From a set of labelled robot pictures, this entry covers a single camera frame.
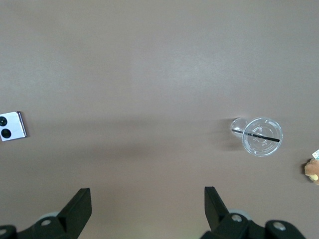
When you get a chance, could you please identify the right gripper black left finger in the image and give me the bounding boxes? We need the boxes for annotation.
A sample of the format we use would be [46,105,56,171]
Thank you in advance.
[0,188,93,239]

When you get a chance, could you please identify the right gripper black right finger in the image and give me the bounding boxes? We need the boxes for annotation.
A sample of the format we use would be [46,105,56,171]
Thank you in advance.
[200,186,307,239]

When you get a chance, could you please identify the white flip phone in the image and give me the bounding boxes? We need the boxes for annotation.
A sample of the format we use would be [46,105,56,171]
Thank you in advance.
[0,111,28,142]

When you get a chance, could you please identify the clear plastic cup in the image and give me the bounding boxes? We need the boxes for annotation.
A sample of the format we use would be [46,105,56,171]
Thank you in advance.
[230,116,284,158]

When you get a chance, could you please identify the black drinking straw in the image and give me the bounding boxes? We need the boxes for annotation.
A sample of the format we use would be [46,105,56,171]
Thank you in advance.
[231,128,281,143]

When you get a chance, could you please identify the brown plush toy with tag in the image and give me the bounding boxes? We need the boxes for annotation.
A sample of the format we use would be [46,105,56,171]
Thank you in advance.
[303,148,319,185]

